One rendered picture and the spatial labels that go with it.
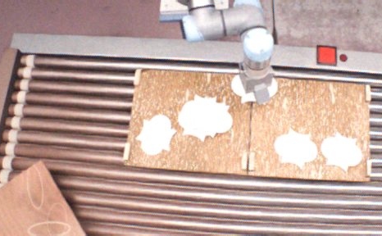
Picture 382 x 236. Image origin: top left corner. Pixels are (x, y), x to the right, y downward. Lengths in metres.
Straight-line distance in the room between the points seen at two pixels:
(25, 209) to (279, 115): 0.89
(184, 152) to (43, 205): 0.49
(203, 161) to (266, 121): 0.25
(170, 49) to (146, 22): 1.16
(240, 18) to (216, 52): 0.47
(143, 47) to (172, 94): 0.23
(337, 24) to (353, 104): 1.28
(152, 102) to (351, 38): 1.55
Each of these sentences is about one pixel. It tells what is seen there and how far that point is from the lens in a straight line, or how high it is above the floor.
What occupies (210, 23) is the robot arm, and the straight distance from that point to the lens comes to 1.27.
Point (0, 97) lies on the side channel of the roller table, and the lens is 1.83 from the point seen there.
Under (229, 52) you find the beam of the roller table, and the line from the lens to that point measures 1.72.
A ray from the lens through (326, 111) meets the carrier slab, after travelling 1.64.
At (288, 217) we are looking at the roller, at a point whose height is 0.92.
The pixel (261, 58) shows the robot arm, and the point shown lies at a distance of 1.23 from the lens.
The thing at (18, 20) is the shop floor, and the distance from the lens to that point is 3.18.
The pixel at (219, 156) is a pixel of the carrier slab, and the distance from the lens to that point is 1.57.
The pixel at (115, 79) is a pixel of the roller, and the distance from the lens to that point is 1.73.
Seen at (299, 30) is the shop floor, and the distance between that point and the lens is 2.84.
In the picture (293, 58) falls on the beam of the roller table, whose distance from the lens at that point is 1.73.
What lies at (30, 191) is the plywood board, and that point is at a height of 1.04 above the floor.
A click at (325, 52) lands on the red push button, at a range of 1.74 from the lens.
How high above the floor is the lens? 2.46
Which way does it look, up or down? 70 degrees down
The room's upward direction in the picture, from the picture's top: 4 degrees clockwise
